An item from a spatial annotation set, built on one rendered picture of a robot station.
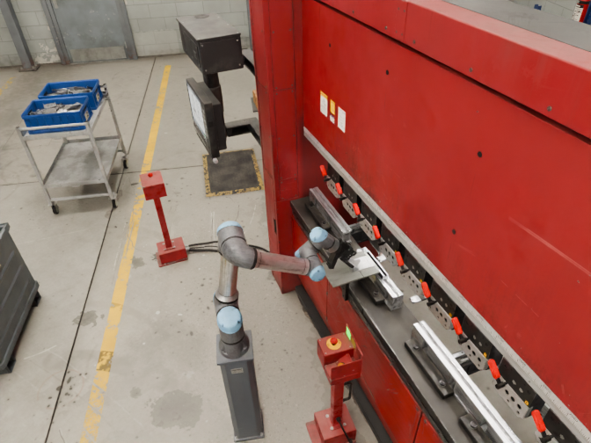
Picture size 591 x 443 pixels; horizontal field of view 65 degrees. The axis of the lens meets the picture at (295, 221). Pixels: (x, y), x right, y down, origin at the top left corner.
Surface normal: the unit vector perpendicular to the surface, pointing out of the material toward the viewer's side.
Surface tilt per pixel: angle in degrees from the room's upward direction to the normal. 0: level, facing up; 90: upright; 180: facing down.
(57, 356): 0
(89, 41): 90
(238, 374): 90
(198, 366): 0
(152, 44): 90
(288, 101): 90
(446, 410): 0
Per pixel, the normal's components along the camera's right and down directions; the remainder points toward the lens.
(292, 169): 0.37, 0.56
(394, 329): -0.03, -0.79
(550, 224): -0.93, 0.25
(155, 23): 0.15, 0.61
